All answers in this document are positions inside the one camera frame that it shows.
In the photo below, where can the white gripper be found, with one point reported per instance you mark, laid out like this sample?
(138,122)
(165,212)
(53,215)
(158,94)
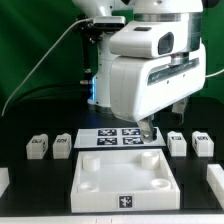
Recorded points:
(142,87)

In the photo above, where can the white square tabletop part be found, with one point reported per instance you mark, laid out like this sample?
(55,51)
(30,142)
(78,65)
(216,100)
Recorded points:
(123,180)

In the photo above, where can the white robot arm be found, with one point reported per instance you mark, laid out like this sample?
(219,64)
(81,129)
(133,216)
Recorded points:
(182,17)

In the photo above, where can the white sheet with AprilTags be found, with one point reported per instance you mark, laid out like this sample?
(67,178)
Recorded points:
(114,137)

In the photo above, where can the white obstacle block right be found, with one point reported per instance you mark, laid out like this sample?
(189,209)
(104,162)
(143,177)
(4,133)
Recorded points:
(215,179)

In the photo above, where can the white obstacle block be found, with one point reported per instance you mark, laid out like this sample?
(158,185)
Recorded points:
(215,179)
(4,180)

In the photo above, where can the white obstacle block left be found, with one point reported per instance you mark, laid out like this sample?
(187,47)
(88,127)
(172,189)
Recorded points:
(4,180)

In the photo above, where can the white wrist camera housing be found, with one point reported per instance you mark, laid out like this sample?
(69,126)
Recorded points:
(142,40)

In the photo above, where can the grey camera on stand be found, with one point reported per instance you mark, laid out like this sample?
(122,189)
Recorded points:
(109,23)

